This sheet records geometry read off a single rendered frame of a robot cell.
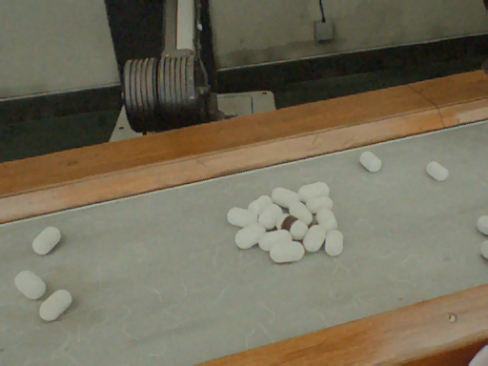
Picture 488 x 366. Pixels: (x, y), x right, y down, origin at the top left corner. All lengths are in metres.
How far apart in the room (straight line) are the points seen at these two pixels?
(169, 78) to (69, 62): 1.80
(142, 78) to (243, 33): 1.79
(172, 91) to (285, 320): 0.52
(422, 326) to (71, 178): 0.46
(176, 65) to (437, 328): 0.64
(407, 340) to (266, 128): 0.40
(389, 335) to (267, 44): 2.35
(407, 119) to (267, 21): 1.96
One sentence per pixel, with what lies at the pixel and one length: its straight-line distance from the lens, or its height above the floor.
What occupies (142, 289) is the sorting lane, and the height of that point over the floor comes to 0.74.
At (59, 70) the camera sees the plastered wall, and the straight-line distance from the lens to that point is 2.76.
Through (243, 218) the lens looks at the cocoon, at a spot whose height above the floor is 0.76.
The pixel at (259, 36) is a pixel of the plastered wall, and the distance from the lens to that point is 2.75.
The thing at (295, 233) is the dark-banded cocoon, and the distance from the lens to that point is 0.61.
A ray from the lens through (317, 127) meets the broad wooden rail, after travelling 0.79.
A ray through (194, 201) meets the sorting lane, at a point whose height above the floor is 0.74.
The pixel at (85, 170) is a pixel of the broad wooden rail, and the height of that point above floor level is 0.76.
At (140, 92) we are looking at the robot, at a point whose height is 0.76.
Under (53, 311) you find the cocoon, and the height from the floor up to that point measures 0.75.
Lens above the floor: 1.14
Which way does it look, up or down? 33 degrees down
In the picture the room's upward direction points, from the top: 5 degrees counter-clockwise
